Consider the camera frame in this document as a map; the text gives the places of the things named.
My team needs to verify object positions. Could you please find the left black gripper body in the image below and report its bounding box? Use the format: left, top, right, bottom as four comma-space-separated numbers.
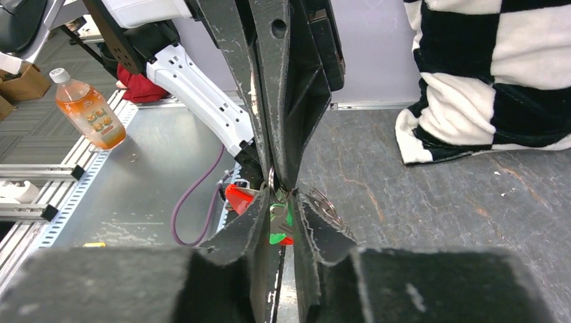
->
308, 0, 345, 92

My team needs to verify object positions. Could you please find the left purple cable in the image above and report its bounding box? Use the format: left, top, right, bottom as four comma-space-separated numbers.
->
170, 142, 237, 248

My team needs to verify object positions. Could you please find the orange juice bottle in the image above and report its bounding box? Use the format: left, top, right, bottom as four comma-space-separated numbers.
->
49, 68, 127, 150

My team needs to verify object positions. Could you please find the key with yellow tag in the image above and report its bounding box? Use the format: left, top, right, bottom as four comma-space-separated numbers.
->
82, 242, 106, 248

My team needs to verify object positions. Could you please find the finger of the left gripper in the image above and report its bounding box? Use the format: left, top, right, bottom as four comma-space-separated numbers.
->
249, 1, 331, 190
197, 0, 270, 181

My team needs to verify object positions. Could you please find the metal key holder red handle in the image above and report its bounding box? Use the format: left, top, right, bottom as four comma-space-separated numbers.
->
224, 183, 355, 239

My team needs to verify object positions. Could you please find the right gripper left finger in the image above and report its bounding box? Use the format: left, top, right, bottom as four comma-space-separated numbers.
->
1, 190, 273, 322

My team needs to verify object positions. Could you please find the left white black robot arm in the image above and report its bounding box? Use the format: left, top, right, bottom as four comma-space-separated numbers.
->
84, 1, 345, 190

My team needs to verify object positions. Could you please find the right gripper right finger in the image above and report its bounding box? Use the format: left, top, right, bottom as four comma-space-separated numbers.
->
292, 190, 554, 322

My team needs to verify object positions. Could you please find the red cloth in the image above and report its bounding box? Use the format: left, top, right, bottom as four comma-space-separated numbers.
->
116, 65, 168, 104

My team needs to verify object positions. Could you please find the key with green tag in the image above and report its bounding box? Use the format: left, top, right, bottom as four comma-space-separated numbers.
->
269, 189, 293, 246

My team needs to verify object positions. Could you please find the black white checkered cloth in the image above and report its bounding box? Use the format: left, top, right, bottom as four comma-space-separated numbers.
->
395, 1, 570, 166

